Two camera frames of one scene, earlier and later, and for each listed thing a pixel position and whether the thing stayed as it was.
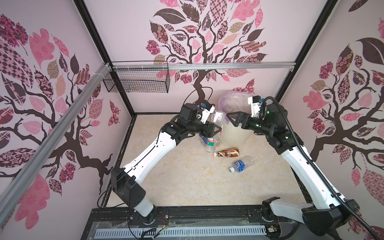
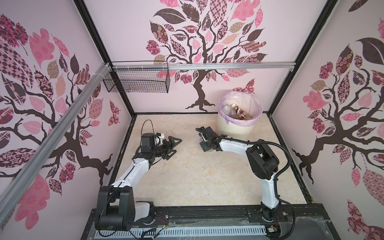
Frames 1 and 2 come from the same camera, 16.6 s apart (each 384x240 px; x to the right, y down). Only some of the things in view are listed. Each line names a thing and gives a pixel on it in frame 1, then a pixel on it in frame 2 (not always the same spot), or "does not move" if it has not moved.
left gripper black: (208, 129) → (169, 148)
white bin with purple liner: (233, 101) does not move
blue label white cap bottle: (240, 165) → (228, 111)
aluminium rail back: (115, 67) does not move
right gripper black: (246, 117) → (203, 146)
